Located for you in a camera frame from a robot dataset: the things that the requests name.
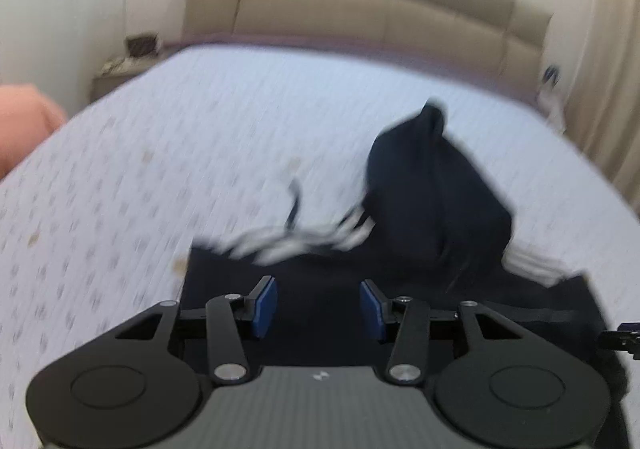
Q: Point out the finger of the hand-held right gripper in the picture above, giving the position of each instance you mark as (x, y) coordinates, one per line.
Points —
(620, 340)

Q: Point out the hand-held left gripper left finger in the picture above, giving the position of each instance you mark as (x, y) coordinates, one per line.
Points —
(265, 305)

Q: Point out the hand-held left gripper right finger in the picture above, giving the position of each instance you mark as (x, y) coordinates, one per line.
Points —
(372, 309)

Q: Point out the black white-striped track garment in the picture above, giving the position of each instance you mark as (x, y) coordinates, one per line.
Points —
(440, 229)

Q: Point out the bed with patterned white sheet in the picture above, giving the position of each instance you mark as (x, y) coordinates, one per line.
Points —
(200, 139)

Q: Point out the white blue item by bed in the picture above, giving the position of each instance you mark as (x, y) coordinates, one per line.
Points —
(550, 84)

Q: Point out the beige curtain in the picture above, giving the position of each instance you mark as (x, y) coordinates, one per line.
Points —
(607, 69)

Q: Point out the bedside table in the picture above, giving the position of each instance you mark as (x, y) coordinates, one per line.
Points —
(112, 74)

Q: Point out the dark box on nightstand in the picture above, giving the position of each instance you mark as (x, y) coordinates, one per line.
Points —
(142, 45)

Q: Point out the pink cloth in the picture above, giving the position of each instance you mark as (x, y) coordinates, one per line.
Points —
(25, 121)

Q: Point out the beige padded headboard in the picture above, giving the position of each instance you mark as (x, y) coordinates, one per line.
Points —
(350, 4)

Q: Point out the white wardrobe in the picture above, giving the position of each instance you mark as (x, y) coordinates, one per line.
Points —
(65, 19)

